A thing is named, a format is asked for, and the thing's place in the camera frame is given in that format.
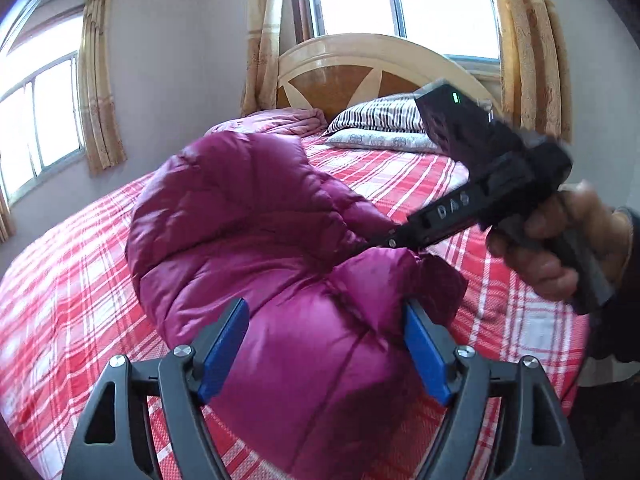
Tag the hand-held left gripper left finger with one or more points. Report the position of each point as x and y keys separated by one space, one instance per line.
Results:
x=225 y=350

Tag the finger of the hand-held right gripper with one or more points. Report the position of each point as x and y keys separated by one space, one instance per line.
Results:
x=390 y=237

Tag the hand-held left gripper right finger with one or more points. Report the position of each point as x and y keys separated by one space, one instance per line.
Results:
x=425 y=350

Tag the magenta down jacket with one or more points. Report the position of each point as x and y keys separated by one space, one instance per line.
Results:
x=240 y=225

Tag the person's right forearm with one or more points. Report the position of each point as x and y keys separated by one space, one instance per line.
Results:
x=625 y=320

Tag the person's right hand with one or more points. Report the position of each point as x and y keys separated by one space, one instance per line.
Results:
x=595 y=225

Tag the striped pillow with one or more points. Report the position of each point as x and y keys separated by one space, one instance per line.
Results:
x=380 y=115

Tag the white patterned pillow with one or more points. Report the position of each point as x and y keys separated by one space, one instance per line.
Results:
x=375 y=139

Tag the yellow floral curtain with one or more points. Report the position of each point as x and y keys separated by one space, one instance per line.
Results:
x=5 y=217
x=100 y=85
x=530 y=60
x=262 y=50

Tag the window behind headboard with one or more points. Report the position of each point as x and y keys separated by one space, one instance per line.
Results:
x=440 y=5

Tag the cream wooden headboard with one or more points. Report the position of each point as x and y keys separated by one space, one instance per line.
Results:
x=340 y=80

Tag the pink floral quilt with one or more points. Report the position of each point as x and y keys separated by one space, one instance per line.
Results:
x=280 y=120

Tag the red plaid bed sheet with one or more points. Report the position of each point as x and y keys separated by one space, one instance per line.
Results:
x=75 y=270

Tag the sliding window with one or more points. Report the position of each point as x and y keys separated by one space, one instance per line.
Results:
x=45 y=110

